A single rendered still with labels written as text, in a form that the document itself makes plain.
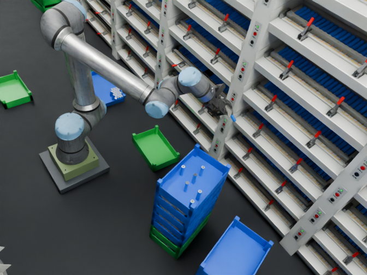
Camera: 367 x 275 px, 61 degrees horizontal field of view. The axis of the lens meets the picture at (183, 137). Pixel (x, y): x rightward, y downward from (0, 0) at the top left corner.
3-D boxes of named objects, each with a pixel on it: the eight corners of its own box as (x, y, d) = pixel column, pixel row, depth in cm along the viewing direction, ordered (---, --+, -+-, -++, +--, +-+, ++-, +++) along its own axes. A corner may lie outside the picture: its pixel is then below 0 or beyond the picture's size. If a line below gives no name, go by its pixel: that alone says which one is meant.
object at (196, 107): (214, 136, 199) (214, 124, 188) (163, 82, 228) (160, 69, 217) (239, 119, 204) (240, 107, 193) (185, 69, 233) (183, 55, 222)
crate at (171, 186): (190, 218, 132) (194, 209, 126) (155, 190, 139) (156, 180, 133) (227, 175, 150) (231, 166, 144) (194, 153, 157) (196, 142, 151)
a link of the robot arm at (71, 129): (51, 145, 176) (47, 125, 163) (70, 126, 187) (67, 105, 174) (74, 156, 174) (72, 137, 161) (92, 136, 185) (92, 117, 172)
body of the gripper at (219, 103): (213, 118, 153) (199, 105, 145) (215, 103, 156) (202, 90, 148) (226, 115, 148) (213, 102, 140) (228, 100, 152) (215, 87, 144)
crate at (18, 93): (-10, 85, 235) (-13, 77, 229) (18, 78, 245) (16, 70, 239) (5, 109, 221) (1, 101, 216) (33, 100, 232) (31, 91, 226)
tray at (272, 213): (283, 238, 180) (288, 231, 168) (217, 165, 209) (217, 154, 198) (308, 217, 185) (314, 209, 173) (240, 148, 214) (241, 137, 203)
